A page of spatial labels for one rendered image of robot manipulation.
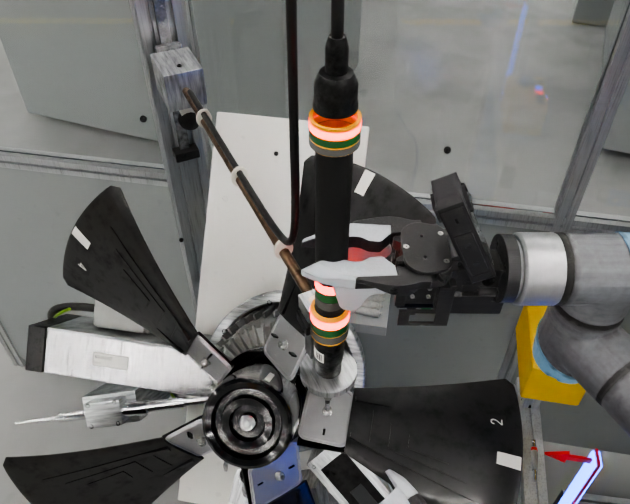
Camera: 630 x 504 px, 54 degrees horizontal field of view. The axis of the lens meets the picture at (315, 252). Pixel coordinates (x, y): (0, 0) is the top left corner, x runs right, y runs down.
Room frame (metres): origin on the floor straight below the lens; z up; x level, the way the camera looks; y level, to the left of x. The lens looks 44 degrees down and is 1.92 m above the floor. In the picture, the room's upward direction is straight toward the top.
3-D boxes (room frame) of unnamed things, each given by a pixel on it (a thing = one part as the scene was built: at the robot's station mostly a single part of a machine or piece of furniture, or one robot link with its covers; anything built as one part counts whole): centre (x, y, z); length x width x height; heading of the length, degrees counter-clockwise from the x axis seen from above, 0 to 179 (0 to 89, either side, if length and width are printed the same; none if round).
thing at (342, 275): (0.41, -0.03, 1.47); 0.09 x 0.03 x 0.06; 98
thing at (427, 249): (0.44, -0.14, 1.46); 0.12 x 0.08 x 0.09; 90
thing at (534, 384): (0.66, -0.42, 1.02); 0.16 x 0.10 x 0.11; 170
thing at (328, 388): (0.45, -0.01, 1.33); 0.09 x 0.07 x 0.10; 25
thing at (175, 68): (1.01, 0.25, 1.38); 0.10 x 0.07 x 0.08; 25
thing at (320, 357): (0.44, -0.02, 1.49); 0.04 x 0.04 x 0.46
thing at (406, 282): (0.41, -0.08, 1.49); 0.09 x 0.05 x 0.02; 98
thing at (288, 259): (0.72, 0.11, 1.38); 0.54 x 0.01 x 0.01; 25
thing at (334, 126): (0.44, -0.02, 1.64); 0.04 x 0.04 x 0.03
